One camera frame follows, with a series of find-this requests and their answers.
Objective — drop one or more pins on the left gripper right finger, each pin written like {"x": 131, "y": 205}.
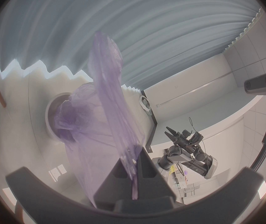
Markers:
{"x": 151, "y": 183}

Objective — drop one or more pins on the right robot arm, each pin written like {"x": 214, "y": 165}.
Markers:
{"x": 179, "y": 155}

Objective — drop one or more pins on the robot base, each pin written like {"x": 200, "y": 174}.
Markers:
{"x": 181, "y": 183}

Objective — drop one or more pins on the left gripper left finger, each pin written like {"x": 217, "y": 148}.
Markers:
{"x": 114, "y": 188}

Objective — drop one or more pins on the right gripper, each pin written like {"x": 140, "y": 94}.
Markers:
{"x": 180, "y": 139}

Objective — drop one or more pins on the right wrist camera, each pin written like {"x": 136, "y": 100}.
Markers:
{"x": 186, "y": 133}

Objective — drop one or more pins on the purple plastic bag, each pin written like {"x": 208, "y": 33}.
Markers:
{"x": 107, "y": 78}

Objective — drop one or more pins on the pale blue curtain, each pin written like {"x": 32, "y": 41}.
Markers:
{"x": 147, "y": 20}

